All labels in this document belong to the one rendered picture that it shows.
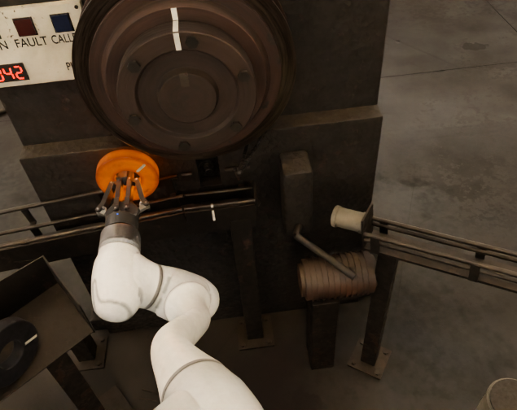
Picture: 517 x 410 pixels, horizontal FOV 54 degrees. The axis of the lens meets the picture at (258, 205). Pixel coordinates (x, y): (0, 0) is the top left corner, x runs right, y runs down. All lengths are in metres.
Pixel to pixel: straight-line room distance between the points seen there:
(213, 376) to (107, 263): 0.50
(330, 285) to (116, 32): 0.86
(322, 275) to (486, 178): 1.36
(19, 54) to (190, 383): 0.90
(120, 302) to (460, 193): 1.81
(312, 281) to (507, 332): 0.89
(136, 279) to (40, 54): 0.56
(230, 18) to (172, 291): 0.56
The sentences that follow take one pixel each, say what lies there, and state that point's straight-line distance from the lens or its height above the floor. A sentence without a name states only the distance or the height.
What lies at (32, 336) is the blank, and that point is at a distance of 1.34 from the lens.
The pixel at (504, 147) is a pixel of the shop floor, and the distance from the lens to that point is 2.83.
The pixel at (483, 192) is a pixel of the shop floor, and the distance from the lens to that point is 2.55.
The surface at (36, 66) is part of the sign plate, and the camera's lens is 1.32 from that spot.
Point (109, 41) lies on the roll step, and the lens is 1.08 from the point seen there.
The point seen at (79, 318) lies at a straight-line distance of 1.38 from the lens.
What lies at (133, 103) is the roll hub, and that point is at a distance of 1.07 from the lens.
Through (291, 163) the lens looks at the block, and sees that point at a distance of 1.35.
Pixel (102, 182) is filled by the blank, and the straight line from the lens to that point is 1.35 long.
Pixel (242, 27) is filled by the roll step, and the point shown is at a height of 1.23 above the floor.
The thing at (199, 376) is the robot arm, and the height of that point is 1.10.
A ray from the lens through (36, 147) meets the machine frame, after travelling 1.47.
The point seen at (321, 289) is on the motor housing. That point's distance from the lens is 1.46.
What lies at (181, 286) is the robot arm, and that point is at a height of 0.81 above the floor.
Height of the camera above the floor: 1.69
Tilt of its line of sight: 45 degrees down
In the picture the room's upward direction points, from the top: 5 degrees counter-clockwise
